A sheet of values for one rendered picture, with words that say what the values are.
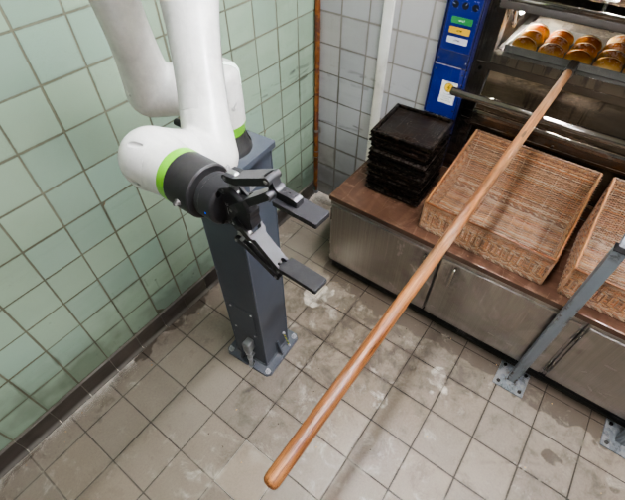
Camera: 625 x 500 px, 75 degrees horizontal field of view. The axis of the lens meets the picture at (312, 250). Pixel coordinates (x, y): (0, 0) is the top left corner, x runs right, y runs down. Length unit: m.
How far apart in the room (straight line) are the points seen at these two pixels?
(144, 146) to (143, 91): 0.44
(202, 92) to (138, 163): 0.19
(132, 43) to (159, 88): 0.13
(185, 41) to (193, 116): 0.13
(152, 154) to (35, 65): 0.84
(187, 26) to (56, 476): 1.87
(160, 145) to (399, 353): 1.74
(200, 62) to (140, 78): 0.32
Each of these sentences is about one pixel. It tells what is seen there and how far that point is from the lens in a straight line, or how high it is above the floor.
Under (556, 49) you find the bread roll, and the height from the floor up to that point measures 1.23.
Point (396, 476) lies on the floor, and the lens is 1.99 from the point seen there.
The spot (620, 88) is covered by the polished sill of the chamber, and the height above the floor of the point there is 1.17.
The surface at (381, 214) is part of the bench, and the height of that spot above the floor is 0.58.
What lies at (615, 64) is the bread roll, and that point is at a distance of 2.02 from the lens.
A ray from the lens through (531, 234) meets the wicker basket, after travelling 2.07.
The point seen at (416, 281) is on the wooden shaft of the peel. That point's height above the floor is 1.19.
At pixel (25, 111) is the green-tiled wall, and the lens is 1.52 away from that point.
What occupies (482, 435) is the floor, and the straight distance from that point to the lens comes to 2.14.
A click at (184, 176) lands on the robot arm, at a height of 1.53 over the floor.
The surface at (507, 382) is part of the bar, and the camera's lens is 2.28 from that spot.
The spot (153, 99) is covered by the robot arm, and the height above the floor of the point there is 1.40.
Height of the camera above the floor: 1.91
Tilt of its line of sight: 48 degrees down
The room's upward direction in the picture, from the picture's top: straight up
